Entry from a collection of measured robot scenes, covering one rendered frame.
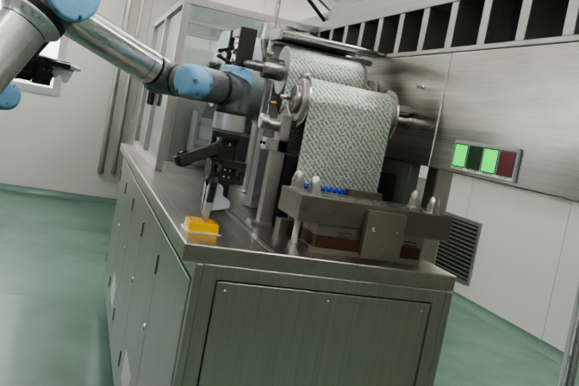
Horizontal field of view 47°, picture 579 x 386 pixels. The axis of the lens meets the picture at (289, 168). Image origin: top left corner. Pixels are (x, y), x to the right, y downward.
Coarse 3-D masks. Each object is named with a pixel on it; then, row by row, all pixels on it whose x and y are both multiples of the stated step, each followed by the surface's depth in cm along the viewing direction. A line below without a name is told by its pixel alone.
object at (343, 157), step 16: (304, 128) 170; (320, 128) 171; (336, 128) 172; (352, 128) 174; (304, 144) 170; (320, 144) 172; (336, 144) 173; (352, 144) 174; (368, 144) 176; (384, 144) 177; (304, 160) 171; (320, 160) 172; (336, 160) 173; (352, 160) 175; (368, 160) 176; (304, 176) 171; (320, 176) 173; (336, 176) 174; (352, 176) 175; (368, 176) 177
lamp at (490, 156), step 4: (484, 152) 148; (488, 152) 147; (492, 152) 145; (496, 152) 144; (484, 156) 148; (488, 156) 146; (492, 156) 145; (496, 156) 143; (484, 160) 147; (488, 160) 146; (492, 160) 145; (484, 164) 147; (488, 164) 146; (492, 164) 144; (484, 168) 147; (488, 168) 146; (492, 168) 144; (492, 172) 144
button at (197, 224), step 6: (186, 216) 156; (186, 222) 154; (192, 222) 151; (198, 222) 151; (204, 222) 152; (210, 222) 154; (192, 228) 151; (198, 228) 151; (204, 228) 152; (210, 228) 152; (216, 228) 153
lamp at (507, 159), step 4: (504, 152) 141; (500, 156) 142; (504, 156) 141; (508, 156) 139; (512, 156) 138; (500, 160) 142; (504, 160) 141; (508, 160) 139; (512, 160) 138; (500, 164) 142; (504, 164) 140; (508, 164) 139; (512, 164) 138; (500, 168) 142; (504, 168) 140; (508, 168) 139; (512, 168) 138; (496, 172) 143; (500, 172) 141; (504, 172) 140; (508, 172) 139; (508, 176) 138
